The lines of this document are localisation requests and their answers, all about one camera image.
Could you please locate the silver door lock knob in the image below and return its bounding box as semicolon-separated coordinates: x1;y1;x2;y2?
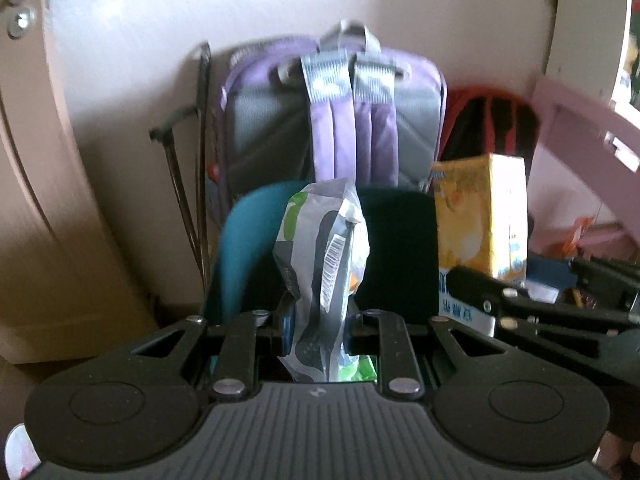
7;7;36;38

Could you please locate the orange printed packet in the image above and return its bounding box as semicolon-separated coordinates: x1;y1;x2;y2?
560;215;598;256

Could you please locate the white panel door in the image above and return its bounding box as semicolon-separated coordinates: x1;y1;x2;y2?
0;0;161;363

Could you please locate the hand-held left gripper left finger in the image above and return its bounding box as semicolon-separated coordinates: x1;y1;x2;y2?
131;305;298;397

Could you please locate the yellow drink carton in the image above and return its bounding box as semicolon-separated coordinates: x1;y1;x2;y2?
431;154;530;336

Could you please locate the folded dark metal rack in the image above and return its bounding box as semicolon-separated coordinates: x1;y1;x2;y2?
148;42;213;286

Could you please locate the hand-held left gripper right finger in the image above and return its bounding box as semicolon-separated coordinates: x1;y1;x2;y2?
346;311;503;395

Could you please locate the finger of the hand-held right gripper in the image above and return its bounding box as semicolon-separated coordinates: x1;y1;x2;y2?
527;257;640;306
448;266;640;333

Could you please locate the pink shelf frame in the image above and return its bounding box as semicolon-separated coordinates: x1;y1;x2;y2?
525;72;640;261

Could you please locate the grey green snack wrapper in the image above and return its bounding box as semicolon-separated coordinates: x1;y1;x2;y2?
272;178;378;385

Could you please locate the red black backpack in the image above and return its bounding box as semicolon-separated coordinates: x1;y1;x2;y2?
440;85;542;166

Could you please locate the purple grey backpack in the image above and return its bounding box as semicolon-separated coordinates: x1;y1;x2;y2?
218;20;447;196

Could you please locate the small stool with pig print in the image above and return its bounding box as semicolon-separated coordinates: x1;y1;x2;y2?
2;422;41;480

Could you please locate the teal plastic trash bin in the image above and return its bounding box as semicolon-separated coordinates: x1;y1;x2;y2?
202;182;441;386

